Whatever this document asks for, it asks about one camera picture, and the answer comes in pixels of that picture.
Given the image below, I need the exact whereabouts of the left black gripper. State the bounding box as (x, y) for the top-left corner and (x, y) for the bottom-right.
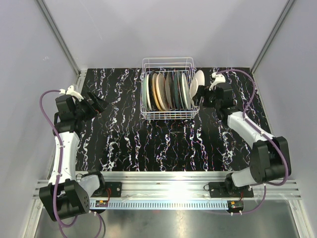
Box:
(73, 91), (108, 122)

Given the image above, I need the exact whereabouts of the white plate dark lettered rim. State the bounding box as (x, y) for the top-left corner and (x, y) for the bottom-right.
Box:
(190, 70), (205, 107)

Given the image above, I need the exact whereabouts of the white watermelon plate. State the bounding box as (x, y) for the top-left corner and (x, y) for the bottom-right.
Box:
(182, 73), (191, 110)

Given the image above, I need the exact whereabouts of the large teal bottom plate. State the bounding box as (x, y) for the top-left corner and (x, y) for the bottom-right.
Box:
(176, 71), (184, 110)

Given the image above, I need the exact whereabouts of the mint green floral plate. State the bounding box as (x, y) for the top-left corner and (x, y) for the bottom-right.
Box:
(142, 75), (148, 110)

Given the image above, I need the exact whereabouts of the blue blossom branch plate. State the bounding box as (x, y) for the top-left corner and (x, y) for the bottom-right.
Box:
(173, 72), (180, 109)

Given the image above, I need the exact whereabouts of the brown rimmed plate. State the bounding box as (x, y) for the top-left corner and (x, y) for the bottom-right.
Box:
(165, 72), (175, 110)

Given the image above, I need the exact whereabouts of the cream yellow leaf plate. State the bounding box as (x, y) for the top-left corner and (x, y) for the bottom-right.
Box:
(152, 72), (162, 111)

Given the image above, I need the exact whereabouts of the cream pink leaf plate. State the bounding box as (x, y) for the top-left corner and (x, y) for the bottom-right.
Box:
(156, 73), (170, 111)

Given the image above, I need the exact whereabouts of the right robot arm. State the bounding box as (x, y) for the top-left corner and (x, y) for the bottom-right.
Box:
(190, 83), (291, 197)

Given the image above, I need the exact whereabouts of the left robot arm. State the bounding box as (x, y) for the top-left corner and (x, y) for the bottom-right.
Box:
(39, 90), (108, 227)

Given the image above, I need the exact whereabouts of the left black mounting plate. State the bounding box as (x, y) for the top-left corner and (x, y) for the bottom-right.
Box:
(99, 181), (122, 198)

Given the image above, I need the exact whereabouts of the black mounting plate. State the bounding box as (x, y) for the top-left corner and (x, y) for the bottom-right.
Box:
(208, 182), (254, 198)
(99, 181), (122, 198)

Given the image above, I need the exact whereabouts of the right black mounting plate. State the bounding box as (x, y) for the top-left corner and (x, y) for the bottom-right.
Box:
(208, 182), (254, 198)

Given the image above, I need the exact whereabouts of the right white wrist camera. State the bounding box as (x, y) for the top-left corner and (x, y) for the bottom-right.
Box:
(209, 72), (226, 91)

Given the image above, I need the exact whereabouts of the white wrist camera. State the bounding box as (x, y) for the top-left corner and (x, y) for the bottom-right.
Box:
(209, 72), (226, 91)
(59, 85), (84, 101)

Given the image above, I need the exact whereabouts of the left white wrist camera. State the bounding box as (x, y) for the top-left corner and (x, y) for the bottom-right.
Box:
(59, 85), (84, 101)

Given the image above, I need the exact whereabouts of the left aluminium frame post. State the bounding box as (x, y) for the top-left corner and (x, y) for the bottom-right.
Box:
(35, 0), (81, 78)

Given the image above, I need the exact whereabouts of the aluminium frame post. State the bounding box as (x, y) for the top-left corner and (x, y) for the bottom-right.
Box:
(35, 0), (81, 78)
(251, 0), (297, 74)

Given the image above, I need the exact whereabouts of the white wire dish rack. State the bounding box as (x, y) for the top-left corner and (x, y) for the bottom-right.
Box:
(140, 57), (199, 120)

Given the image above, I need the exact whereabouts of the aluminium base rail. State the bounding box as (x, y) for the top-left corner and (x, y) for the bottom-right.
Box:
(31, 171), (301, 201)

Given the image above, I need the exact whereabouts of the white slotted cable duct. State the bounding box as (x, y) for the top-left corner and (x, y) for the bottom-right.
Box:
(90, 200), (228, 210)

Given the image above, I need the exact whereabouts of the right aluminium frame post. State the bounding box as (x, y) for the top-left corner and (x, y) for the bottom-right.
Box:
(251, 0), (297, 74)

